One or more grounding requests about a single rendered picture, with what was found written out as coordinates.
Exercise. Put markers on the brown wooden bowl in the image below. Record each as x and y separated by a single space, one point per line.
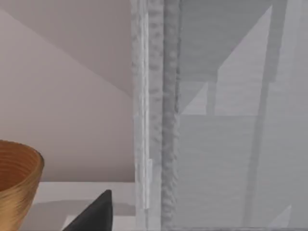
16 183

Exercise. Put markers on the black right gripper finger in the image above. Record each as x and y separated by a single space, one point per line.
98 214

